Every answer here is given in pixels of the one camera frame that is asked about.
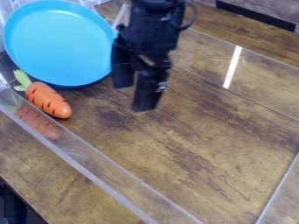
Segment blue round tray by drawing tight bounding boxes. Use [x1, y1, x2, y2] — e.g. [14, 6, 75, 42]
[4, 0, 116, 88]

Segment clear acrylic wall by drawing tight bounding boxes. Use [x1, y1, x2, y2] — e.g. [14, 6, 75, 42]
[111, 3, 299, 122]
[255, 153, 299, 224]
[0, 74, 203, 224]

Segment black bar at table edge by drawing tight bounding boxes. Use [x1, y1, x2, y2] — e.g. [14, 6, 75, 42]
[215, 0, 299, 33]

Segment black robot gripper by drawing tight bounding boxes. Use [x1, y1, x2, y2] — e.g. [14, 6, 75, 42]
[112, 0, 197, 112]

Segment clear acrylic right wall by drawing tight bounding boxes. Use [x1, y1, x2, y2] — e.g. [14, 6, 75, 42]
[255, 153, 299, 224]

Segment clear acrylic back wall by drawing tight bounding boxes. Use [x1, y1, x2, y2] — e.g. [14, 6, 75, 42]
[111, 3, 299, 122]

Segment orange toy carrot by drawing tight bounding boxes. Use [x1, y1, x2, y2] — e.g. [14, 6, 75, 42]
[13, 69, 72, 119]

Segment clear acrylic front wall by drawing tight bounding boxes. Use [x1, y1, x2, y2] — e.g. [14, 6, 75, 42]
[0, 74, 203, 224]

